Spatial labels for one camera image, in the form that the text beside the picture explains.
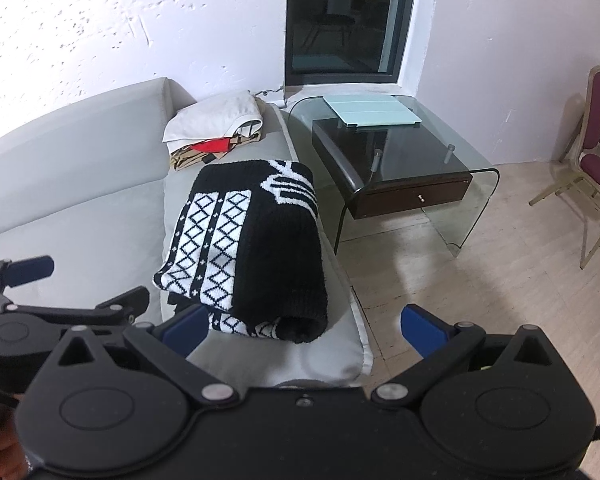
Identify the light green tablet case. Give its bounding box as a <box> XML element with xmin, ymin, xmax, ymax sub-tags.
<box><xmin>322</xmin><ymin>95</ymin><xmax>422</xmax><ymax>128</ymax></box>

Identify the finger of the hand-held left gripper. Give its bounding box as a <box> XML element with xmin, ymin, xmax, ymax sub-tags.
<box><xmin>0</xmin><ymin>255</ymin><xmax>55</xmax><ymax>307</ymax></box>
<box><xmin>45</xmin><ymin>286</ymin><xmax>151</xmax><ymax>330</ymax></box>

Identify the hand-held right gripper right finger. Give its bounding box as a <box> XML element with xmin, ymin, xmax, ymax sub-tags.
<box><xmin>371</xmin><ymin>303</ymin><xmax>556</xmax><ymax>406</ymax></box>

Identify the folded red garment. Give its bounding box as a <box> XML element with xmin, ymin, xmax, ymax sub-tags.
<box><xmin>190</xmin><ymin>138</ymin><xmax>232</xmax><ymax>154</ymax></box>

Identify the person's left hand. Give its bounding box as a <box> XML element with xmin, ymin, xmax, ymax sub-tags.
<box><xmin>0</xmin><ymin>401</ymin><xmax>31</xmax><ymax>480</ymax></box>

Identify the dark window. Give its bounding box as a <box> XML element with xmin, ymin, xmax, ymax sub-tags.
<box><xmin>285</xmin><ymin>0</ymin><xmax>421</xmax><ymax>86</ymax></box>

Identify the dark brown drawer unit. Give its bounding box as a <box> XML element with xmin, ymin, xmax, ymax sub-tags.
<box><xmin>312</xmin><ymin>119</ymin><xmax>475</xmax><ymax>220</ymax></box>

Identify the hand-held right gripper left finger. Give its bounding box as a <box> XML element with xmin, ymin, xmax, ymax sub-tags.
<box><xmin>55</xmin><ymin>304</ymin><xmax>240</xmax><ymax>407</ymax></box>

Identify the curved glass side table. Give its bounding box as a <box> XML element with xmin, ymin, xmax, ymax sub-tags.
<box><xmin>286</xmin><ymin>94</ymin><xmax>501</xmax><ymax>259</ymax></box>

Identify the grey sofa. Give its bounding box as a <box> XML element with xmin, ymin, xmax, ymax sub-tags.
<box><xmin>0</xmin><ymin>77</ymin><xmax>373</xmax><ymax>391</ymax></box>

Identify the folded tan garment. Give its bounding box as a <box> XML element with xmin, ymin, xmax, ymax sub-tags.
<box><xmin>169</xmin><ymin>127</ymin><xmax>266</xmax><ymax>172</ymax></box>

